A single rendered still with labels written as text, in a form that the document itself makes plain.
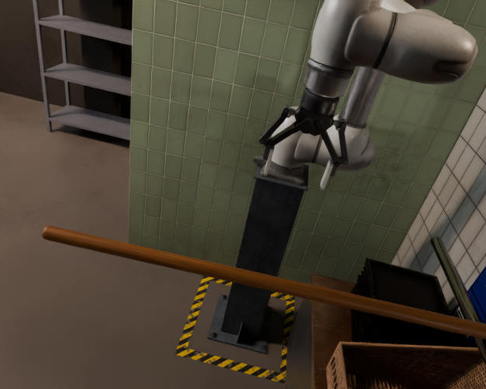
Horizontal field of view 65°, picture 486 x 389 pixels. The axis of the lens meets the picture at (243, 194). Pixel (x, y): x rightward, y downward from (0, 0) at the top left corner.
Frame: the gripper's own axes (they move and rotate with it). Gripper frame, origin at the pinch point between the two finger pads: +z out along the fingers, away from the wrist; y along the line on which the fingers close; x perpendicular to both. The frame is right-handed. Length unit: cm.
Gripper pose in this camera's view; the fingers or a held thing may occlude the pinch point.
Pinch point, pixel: (295, 176)
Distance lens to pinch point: 88.9
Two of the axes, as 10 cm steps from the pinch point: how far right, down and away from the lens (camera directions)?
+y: -9.7, -2.4, 0.0
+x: -1.3, 5.1, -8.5
